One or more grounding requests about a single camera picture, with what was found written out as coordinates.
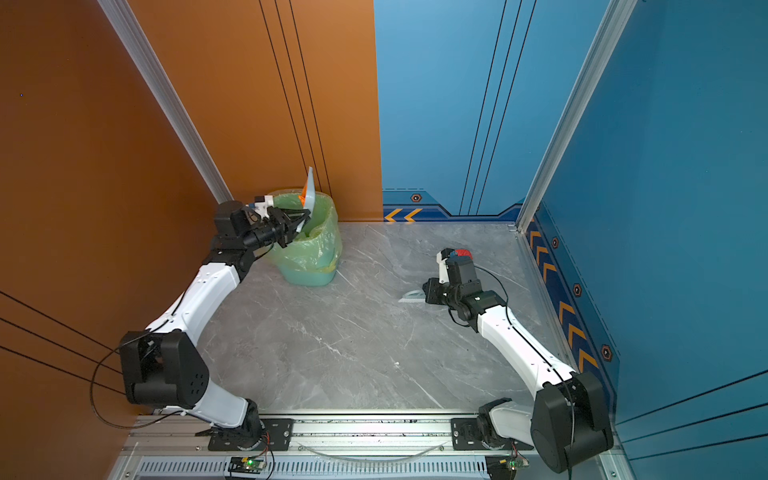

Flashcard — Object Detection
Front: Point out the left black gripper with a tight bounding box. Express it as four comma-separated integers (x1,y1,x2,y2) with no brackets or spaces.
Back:
241,209,308,255

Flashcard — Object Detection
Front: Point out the grey-blue plastic dustpan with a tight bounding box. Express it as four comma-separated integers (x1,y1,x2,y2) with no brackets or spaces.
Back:
302,167,316,216

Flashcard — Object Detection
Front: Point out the grey-blue hand brush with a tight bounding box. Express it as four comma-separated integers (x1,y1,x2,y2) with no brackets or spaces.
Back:
399,290,426,303

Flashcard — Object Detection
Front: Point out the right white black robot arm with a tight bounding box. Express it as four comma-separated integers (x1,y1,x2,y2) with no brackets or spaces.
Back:
422,249,614,473

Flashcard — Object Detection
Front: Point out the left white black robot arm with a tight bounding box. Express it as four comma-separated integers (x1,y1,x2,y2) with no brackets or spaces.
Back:
117,195,314,450

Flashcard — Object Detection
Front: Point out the red paper ball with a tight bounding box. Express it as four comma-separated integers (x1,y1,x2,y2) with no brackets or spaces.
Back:
454,249,473,260

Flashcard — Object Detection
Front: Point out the green plastic trash bin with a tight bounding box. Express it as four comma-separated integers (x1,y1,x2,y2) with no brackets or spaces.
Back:
263,190,343,287

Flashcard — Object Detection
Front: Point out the right green circuit board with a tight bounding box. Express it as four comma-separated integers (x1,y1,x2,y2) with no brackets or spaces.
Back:
485,456,530,480

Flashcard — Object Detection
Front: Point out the green circuit board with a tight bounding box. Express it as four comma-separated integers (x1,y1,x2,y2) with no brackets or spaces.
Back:
485,456,530,480
227,456,267,476

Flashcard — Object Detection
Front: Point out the left green circuit board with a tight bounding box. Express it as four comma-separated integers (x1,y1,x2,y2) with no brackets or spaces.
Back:
227,456,267,476

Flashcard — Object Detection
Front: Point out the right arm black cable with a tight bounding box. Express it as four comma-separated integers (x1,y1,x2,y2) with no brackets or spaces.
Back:
446,265,577,480

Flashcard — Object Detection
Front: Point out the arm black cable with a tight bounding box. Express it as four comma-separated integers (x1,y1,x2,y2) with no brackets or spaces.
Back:
89,245,271,431
446,265,577,480

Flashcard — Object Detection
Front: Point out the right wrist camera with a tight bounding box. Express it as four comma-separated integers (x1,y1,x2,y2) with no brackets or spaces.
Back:
436,248,459,284

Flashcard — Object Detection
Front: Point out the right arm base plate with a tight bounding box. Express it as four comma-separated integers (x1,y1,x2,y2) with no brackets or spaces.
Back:
450,416,534,451

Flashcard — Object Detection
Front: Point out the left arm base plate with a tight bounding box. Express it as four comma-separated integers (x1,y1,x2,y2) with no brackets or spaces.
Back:
207,417,294,453

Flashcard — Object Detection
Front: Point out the aluminium front rail frame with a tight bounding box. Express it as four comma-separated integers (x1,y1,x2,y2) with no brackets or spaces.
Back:
109,410,633,479

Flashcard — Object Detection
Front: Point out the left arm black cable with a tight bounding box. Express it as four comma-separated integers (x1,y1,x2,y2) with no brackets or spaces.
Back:
89,245,271,431

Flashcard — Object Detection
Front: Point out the left aluminium corner post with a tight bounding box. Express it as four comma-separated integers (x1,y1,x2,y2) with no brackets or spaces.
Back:
97,0,234,203

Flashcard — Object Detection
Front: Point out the aluminium corner post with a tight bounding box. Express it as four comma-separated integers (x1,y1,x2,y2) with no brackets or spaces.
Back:
97,0,234,203
515,0,637,234

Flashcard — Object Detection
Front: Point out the right aluminium corner post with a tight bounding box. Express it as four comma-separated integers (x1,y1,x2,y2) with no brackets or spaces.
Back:
515,0,637,234

